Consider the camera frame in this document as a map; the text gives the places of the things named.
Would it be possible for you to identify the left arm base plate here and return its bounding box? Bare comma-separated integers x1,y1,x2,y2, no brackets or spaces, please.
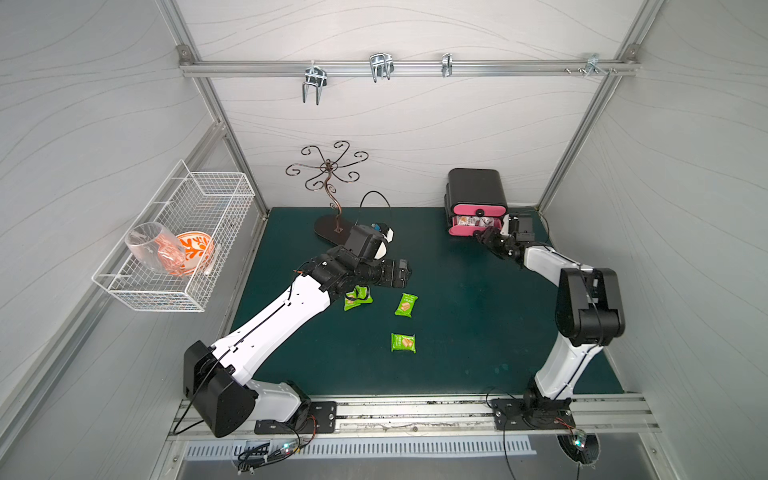
254,401,338,435

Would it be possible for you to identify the small metal hook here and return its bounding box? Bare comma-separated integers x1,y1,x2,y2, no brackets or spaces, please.
441,53,453,78

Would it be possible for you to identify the metal hook clamp middle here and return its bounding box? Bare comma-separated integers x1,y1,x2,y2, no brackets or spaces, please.
369,53,394,83

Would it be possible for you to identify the metal hook clamp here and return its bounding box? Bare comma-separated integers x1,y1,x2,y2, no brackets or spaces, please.
369,53,394,83
302,65,328,105

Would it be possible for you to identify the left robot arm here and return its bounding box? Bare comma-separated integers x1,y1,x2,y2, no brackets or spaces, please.
183,224,410,438

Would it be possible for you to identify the white wire wall basket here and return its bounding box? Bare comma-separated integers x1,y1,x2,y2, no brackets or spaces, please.
92,161,254,312

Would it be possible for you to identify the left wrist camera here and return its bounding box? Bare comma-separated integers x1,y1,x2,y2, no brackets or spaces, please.
371,223,394,260

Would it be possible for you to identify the metal bracket right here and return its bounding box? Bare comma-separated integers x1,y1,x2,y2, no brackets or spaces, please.
564,54,617,78

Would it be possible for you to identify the metal scroll jewelry stand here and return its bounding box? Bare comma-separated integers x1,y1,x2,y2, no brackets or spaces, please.
285,140,369,245

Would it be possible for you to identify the white vent grille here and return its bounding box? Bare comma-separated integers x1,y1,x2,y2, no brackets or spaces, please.
184,434,536,463

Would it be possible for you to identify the clear glass cup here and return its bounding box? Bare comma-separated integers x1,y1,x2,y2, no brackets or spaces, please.
124,222,186,274

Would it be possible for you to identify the metal hook clamp left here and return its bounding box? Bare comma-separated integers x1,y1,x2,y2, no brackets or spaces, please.
302,65,328,105

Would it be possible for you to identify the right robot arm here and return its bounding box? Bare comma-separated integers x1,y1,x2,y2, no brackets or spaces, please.
473,226,626,411

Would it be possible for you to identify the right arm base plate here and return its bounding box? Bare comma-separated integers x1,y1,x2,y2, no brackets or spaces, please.
487,398,576,432

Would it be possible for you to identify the pink drawer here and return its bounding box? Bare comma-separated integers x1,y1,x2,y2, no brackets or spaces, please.
450,203,507,218
448,216,502,237

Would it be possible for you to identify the pink top drawer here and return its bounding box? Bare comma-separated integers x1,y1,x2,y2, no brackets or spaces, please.
450,203,507,218

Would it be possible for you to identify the green cookie packet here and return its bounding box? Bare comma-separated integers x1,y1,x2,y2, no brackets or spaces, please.
391,333,416,353
395,293,418,318
344,291,361,311
355,286,373,304

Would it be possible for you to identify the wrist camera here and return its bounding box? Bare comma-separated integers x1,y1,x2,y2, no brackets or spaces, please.
371,223,394,260
500,214,517,237

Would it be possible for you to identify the orange patterned bowl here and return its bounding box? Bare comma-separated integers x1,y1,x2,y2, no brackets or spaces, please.
156,231,216,277

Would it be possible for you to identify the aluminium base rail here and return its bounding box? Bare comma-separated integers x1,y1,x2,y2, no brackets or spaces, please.
167,392,661,442

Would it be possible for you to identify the black pink drawer cabinet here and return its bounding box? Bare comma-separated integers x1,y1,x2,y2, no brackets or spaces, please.
444,168,508,229

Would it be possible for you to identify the horizontal aluminium rail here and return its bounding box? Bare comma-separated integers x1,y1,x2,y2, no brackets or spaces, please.
180,59,641,79

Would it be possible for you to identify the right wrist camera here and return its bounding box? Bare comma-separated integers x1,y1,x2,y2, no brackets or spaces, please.
500,214,517,237

